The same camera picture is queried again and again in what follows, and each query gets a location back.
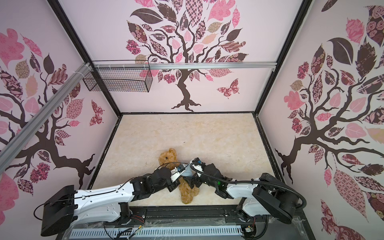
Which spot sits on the light blue teddy shirt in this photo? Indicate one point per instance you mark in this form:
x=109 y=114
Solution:
x=185 y=170

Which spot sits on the black wire mesh basket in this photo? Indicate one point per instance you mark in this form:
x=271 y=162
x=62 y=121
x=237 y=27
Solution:
x=120 y=76

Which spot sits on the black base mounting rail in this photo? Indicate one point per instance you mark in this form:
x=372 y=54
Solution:
x=253 y=228

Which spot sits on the aluminium rail back wall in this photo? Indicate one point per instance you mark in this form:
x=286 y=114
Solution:
x=188 y=66

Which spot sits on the white slotted cable duct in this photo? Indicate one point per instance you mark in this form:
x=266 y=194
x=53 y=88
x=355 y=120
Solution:
x=154 y=232

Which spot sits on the black corner frame post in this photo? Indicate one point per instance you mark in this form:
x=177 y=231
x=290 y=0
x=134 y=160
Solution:
x=298 y=21
x=68 y=27

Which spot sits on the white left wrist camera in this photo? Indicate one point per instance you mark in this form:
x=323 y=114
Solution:
x=175 y=175

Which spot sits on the black corner frame post left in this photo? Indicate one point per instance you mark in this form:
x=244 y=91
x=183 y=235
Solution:
x=68 y=27

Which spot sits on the black corner frame post right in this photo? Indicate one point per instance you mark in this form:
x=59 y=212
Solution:
x=298 y=21

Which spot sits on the aluminium rail wall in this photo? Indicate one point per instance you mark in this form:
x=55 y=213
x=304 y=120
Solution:
x=188 y=66
x=11 y=150

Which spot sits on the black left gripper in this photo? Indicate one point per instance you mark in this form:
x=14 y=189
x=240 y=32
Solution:
x=174 y=185

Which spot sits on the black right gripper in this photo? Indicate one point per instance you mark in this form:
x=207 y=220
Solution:
x=191 y=180

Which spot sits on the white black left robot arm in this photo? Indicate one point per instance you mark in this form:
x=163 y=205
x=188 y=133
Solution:
x=69 y=207

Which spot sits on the brown plush teddy bear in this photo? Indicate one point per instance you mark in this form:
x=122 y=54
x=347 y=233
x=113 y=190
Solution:
x=168 y=159

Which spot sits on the aluminium rail left wall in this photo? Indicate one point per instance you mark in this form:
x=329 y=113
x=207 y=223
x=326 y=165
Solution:
x=11 y=150

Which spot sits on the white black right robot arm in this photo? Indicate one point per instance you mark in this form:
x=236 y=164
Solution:
x=263 y=196

